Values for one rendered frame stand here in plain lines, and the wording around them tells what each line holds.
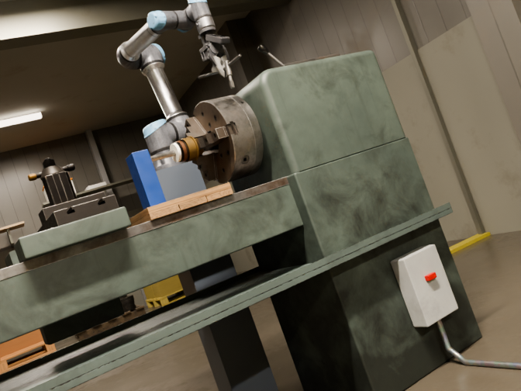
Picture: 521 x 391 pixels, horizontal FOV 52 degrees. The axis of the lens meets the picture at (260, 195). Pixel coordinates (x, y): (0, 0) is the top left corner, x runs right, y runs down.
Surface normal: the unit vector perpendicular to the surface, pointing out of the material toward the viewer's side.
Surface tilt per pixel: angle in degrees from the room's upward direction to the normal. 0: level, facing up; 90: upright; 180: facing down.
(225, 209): 90
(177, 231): 90
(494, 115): 90
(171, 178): 90
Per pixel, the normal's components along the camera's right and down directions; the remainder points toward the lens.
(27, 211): 0.41, -0.18
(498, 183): -0.85, 0.29
